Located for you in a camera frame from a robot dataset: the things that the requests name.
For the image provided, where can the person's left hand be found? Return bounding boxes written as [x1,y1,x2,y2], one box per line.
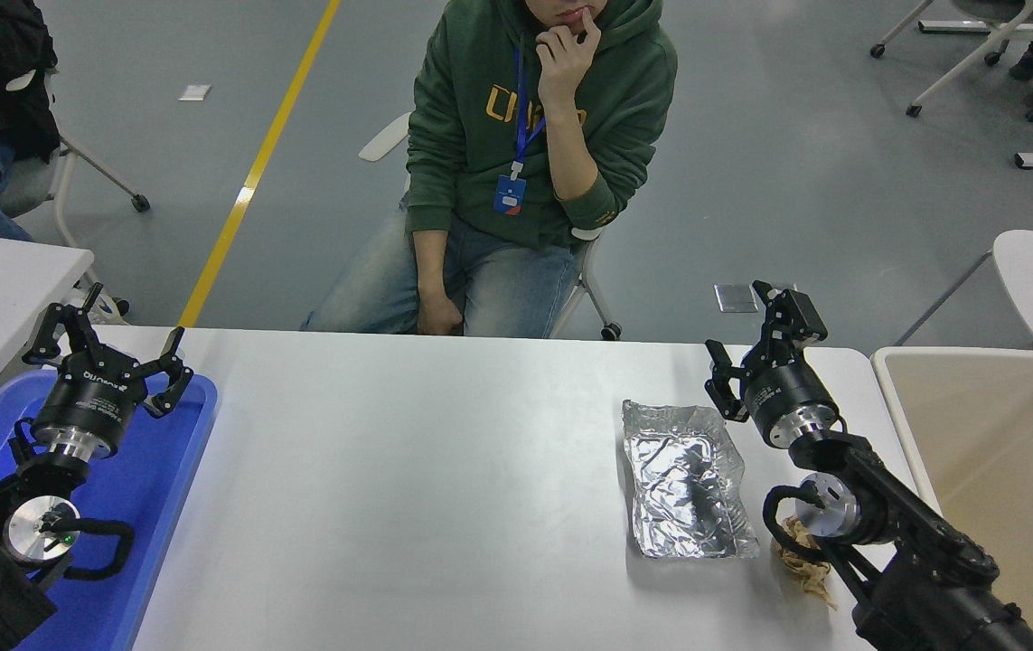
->
[536,11,604,108]

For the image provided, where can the large pale plastic bin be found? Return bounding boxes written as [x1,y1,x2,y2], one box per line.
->
[869,346,1033,651]

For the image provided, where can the person's right hand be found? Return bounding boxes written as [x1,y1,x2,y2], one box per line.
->
[417,296,466,337]

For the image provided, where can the white rolling chair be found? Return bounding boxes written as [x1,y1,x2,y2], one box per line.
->
[359,111,624,342]

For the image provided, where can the blue lanyard with badge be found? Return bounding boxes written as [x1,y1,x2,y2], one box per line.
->
[493,50,547,216]

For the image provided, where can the white shoe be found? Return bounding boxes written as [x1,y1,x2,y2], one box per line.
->
[71,288,131,326]

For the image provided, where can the blue plastic tray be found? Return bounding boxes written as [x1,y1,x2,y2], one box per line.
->
[0,369,219,651]

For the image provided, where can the tan paper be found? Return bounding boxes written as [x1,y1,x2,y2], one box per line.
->
[770,514,840,610]

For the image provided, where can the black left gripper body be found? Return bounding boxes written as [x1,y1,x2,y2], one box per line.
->
[33,346,150,437]

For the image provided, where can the silver floor plate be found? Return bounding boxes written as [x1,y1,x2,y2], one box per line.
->
[715,283,759,314]

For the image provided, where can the grey seat rolling chair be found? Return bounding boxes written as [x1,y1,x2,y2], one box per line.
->
[870,0,1033,123]
[1,71,152,250]

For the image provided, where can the silver foil tray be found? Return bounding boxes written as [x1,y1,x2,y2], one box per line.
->
[621,399,761,560]

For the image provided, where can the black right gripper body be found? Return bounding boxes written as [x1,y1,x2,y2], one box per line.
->
[740,359,840,434]

